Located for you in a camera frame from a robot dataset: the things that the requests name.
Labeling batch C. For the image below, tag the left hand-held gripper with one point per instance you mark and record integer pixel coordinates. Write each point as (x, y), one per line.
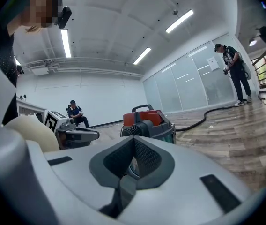
(64, 128)

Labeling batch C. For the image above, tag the white ceiling pipes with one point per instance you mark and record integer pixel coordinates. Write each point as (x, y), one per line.
(88, 65)

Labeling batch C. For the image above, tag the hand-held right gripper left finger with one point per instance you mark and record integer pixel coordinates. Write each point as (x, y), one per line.
(76, 167)

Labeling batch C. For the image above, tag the black ribbed vacuum cleaner piece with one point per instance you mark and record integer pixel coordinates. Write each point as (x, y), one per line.
(133, 130)

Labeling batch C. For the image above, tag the red and grey vacuum cleaner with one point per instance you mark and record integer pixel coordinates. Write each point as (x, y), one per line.
(151, 122)

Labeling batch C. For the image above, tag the white desk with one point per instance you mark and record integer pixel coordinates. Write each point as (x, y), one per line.
(30, 109)

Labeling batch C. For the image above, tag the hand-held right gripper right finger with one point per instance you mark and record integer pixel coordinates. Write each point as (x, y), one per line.
(182, 172)

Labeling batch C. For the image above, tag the round ceiling sensor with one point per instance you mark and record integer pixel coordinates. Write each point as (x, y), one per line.
(175, 12)

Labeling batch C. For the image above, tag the long ceiling light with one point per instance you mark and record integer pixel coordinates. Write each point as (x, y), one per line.
(179, 21)
(17, 62)
(66, 43)
(142, 55)

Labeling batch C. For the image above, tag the black head-worn camera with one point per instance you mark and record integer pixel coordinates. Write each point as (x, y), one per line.
(64, 17)

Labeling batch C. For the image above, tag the round hanging lamp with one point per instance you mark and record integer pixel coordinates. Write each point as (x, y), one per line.
(252, 42)

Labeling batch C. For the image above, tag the white paper notice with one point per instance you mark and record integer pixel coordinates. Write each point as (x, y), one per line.
(212, 63)

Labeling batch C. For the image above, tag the black office chair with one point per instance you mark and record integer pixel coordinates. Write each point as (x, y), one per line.
(68, 111)

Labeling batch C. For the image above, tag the white air conditioner unit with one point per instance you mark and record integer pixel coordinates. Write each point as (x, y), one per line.
(39, 69)

